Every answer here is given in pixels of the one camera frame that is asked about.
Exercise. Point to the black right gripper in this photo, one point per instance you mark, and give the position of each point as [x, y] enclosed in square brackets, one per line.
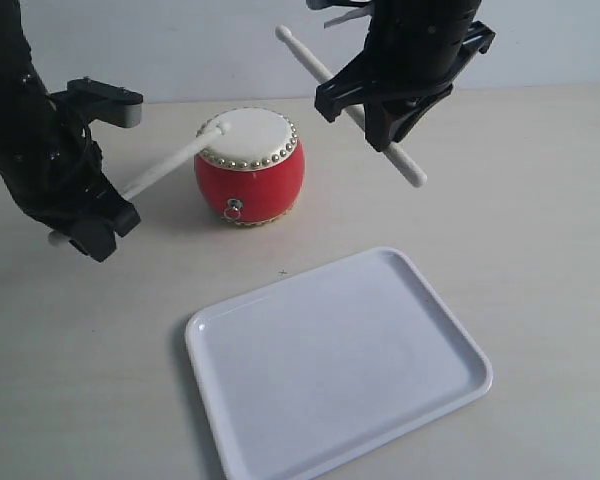
[409, 52]

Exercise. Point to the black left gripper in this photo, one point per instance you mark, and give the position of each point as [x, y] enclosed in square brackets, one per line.
[52, 168]

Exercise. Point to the white wooden drumstick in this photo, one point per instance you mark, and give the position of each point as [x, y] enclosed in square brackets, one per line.
[408, 168]
[168, 165]

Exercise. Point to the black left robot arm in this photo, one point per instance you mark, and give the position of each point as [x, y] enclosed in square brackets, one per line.
[17, 72]

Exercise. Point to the small red drum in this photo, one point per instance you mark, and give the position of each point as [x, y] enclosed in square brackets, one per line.
[253, 174]

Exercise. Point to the white plastic tray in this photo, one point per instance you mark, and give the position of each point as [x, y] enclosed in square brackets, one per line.
[315, 370]

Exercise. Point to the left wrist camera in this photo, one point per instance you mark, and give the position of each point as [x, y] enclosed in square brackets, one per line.
[95, 100]

